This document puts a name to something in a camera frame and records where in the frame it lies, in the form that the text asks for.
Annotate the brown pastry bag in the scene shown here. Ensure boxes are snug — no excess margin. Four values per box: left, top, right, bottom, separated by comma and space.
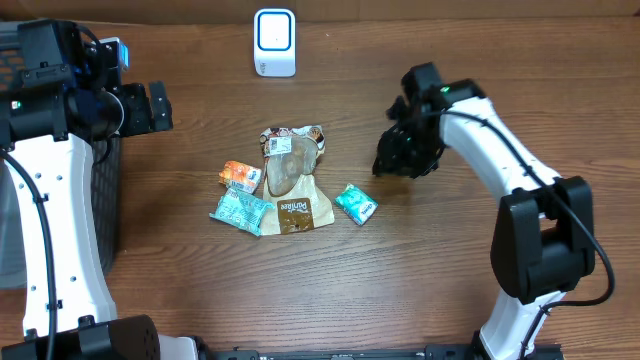
259, 125, 335, 236

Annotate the teal white snack packet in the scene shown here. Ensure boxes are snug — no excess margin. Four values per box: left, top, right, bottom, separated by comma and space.
209, 188, 275, 237

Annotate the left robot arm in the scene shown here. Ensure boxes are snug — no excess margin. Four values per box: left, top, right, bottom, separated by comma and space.
1, 19, 205, 359

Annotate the grey plastic basket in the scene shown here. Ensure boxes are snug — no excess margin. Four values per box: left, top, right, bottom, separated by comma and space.
1, 22, 121, 289

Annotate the orange snack packet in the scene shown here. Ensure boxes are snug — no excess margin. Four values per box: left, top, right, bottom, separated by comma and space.
219, 161, 262, 194

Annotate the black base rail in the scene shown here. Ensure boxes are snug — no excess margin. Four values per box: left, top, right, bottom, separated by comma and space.
212, 342, 566, 360

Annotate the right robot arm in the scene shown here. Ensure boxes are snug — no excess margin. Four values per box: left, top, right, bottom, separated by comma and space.
372, 63, 596, 359

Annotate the green white tissue pack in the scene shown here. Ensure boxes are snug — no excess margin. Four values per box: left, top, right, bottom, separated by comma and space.
335, 183, 378, 226

